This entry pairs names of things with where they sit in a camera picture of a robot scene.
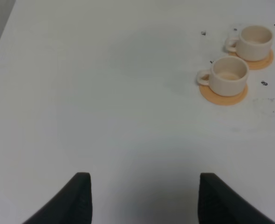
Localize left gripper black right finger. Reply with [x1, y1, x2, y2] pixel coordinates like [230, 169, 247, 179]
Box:
[197, 173, 275, 224]

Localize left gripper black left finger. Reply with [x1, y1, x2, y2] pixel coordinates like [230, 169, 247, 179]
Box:
[25, 172, 91, 224]

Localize near orange saucer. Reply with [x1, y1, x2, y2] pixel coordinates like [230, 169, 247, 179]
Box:
[199, 85, 248, 106]

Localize orange saucer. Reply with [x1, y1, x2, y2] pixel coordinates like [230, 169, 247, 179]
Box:
[228, 48, 275, 70]
[199, 85, 248, 106]

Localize near white teacup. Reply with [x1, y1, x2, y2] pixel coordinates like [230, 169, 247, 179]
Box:
[197, 56, 249, 97]

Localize white teacup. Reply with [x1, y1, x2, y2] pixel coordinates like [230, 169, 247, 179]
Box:
[197, 56, 249, 97]
[225, 25, 274, 62]

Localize far orange saucer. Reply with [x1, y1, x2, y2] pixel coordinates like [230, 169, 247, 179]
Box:
[228, 48, 275, 70]

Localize far white teacup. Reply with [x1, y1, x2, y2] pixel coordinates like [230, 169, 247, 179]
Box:
[225, 25, 274, 62]

